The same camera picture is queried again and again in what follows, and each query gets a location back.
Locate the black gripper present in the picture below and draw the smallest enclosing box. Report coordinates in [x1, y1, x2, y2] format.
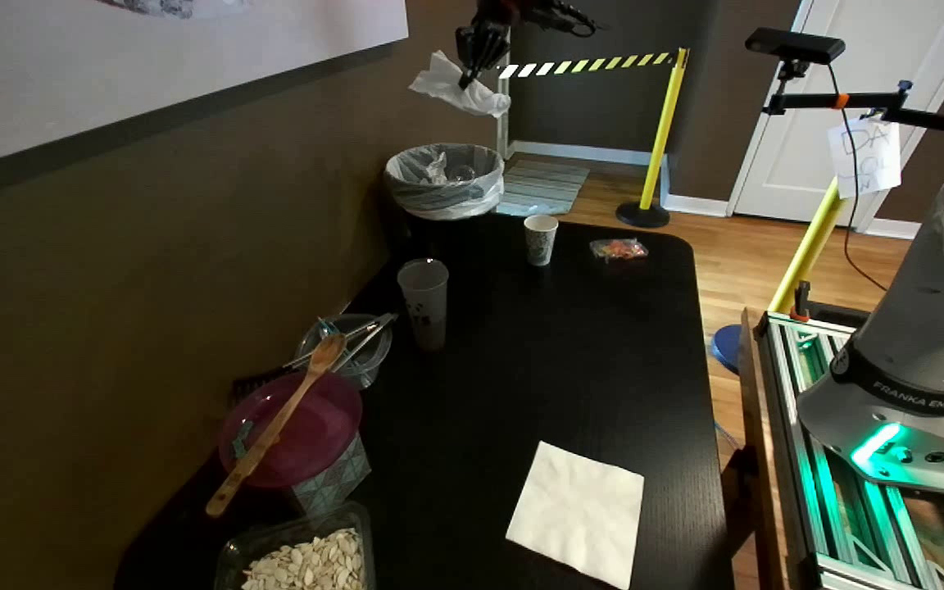
[451, 0, 519, 93]

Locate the white tissue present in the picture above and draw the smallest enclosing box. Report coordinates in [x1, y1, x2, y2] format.
[406, 49, 516, 122]

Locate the black bin with white liner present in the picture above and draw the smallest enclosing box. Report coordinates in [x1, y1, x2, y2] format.
[383, 141, 509, 227]

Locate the black yellow striped barrier tape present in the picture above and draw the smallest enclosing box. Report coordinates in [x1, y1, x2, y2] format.
[494, 46, 677, 82]

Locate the grey floor mat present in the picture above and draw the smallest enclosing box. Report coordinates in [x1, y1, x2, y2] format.
[494, 150, 598, 221]

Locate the white paper cup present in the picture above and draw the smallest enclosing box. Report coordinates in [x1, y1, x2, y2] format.
[521, 212, 563, 270]

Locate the small colourful candy packet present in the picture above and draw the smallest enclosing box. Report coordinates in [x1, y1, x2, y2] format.
[588, 238, 651, 266]

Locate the clear plastic cup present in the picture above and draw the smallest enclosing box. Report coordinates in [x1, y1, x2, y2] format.
[392, 255, 451, 356]

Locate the glass bowl with utensils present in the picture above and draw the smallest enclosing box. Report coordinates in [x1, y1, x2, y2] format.
[284, 311, 399, 393]

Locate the white door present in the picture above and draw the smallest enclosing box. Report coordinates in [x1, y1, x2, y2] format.
[729, 0, 944, 227]

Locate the blue round disc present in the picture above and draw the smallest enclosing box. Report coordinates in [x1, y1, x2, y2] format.
[706, 323, 755, 376]

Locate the white hanging paper tag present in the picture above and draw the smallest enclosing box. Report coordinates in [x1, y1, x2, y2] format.
[824, 111, 906, 203]

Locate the purple lidded container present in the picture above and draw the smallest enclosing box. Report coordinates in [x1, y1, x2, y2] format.
[217, 368, 375, 518]

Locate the wooden spatula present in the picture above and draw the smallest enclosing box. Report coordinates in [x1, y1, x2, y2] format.
[203, 335, 351, 522]

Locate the flat white napkin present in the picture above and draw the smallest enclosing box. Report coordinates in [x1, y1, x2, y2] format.
[501, 441, 650, 590]

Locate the black tray of popcorn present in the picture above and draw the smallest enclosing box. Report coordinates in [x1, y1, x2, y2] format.
[211, 500, 377, 590]

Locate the black stereo camera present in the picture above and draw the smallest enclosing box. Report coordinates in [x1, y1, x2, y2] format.
[742, 26, 850, 65]

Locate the white wall board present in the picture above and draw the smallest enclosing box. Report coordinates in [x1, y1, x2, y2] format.
[0, 0, 414, 177]

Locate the leaning yellow post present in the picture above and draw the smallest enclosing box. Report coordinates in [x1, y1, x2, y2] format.
[766, 177, 852, 323]

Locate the black camera cable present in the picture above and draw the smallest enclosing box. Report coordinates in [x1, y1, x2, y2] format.
[827, 64, 892, 294]

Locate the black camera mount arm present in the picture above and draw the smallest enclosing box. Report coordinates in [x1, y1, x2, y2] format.
[756, 61, 944, 138]

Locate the aluminium robot frame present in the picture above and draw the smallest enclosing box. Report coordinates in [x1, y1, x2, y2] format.
[742, 310, 944, 590]

